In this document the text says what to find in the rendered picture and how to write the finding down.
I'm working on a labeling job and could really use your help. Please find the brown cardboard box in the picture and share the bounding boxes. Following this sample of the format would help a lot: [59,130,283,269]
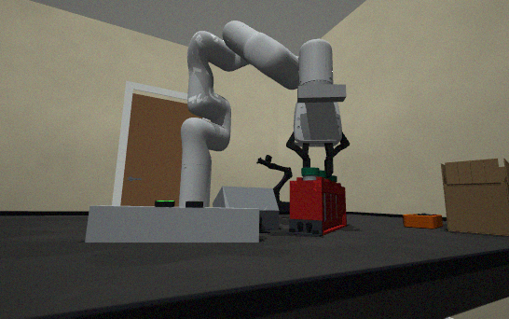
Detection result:
[441,159,509,236]

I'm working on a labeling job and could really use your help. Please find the orange rectangular block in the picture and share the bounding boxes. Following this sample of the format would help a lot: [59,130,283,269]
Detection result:
[403,213,443,229]

